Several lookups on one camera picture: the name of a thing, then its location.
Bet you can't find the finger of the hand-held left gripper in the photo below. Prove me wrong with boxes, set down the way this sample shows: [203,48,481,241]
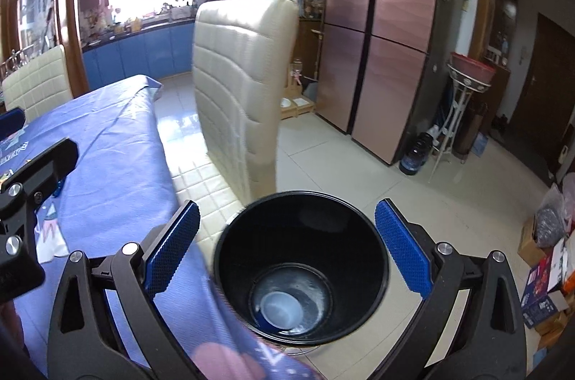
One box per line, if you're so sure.
[0,137,80,228]
[0,107,26,139]

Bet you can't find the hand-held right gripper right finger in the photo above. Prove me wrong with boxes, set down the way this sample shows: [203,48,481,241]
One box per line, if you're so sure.
[375,198,528,380]

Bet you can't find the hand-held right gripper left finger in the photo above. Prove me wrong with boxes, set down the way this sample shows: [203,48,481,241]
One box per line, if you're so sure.
[47,200,212,380]

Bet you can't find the black round trash bin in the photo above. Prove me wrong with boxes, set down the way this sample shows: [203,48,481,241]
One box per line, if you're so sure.
[213,191,390,347]

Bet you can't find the cream quilted dining chair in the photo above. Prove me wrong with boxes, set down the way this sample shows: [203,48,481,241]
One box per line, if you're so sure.
[2,45,74,123]
[192,0,300,201]

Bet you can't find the blue printed tablecloth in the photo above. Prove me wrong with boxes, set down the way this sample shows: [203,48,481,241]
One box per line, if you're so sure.
[0,75,325,380]

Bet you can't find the dark blue water jug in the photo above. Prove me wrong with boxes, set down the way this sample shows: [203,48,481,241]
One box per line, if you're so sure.
[399,132,434,175]

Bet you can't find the clear plastic cup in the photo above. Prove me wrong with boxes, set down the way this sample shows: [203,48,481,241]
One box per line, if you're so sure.
[259,291,303,330]

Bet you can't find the brown cardboard box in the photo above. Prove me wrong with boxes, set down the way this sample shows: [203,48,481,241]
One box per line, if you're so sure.
[517,215,553,270]

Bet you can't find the white metal plant stand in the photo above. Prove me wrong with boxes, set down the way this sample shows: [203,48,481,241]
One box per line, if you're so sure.
[428,63,497,184]

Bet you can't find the blue printed cardboard box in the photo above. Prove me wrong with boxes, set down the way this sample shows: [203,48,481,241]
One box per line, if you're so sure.
[521,263,572,329]

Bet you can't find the blue kitchen cabinets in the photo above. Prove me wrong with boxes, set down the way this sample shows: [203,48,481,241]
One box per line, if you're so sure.
[82,22,197,91]

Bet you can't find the plastic bag of dark items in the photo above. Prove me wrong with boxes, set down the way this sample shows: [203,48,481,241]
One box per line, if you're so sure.
[534,182,575,249]

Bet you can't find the wooden pet bowl stand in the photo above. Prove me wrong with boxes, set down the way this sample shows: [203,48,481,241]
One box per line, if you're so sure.
[279,91,318,121]

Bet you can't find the red basin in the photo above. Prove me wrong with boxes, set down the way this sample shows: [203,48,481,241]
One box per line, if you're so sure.
[450,52,497,82]

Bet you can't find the brown wooden door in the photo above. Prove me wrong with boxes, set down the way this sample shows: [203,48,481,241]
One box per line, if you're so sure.
[510,13,575,188]

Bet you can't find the pink metallic refrigerator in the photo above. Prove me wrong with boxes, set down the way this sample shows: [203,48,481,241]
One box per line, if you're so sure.
[314,0,451,168]

